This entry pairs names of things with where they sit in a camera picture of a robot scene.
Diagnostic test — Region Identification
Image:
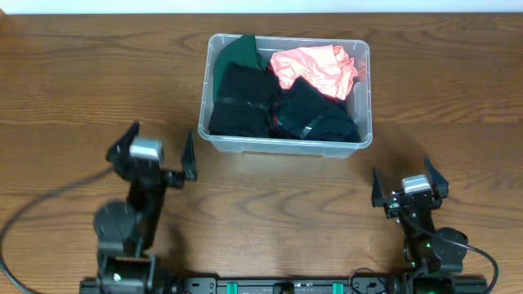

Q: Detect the pink garment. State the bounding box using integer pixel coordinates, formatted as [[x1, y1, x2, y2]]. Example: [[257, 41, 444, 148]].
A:
[[270, 45, 359, 100]]

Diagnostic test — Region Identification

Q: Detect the black garment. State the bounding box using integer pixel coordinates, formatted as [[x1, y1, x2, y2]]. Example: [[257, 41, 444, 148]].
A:
[[208, 64, 279, 138]]

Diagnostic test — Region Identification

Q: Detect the clear plastic storage container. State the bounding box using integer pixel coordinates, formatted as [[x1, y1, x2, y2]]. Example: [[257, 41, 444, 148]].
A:
[[198, 33, 373, 158]]

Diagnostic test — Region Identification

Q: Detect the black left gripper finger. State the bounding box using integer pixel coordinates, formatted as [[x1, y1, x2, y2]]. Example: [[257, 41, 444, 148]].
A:
[[105, 121, 140, 163], [181, 131, 198, 181]]

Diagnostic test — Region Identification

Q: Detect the dark green garment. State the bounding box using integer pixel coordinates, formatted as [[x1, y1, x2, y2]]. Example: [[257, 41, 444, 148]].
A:
[[213, 34, 268, 100]]

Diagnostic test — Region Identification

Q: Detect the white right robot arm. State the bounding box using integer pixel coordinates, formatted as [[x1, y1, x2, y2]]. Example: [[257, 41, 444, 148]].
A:
[[371, 158, 468, 293]]

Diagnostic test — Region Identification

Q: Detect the dark teal garment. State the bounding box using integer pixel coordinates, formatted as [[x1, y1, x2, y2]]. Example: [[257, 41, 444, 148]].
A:
[[271, 78, 361, 143]]

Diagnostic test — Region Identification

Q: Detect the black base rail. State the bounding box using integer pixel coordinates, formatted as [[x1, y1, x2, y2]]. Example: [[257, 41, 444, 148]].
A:
[[78, 276, 488, 294]]

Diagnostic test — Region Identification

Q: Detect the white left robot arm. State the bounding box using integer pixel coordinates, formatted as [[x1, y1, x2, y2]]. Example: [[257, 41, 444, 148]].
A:
[[78, 122, 197, 294]]

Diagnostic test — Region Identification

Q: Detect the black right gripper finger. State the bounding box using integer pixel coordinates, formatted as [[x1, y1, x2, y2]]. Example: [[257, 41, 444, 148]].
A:
[[371, 167, 386, 207], [423, 157, 449, 199]]

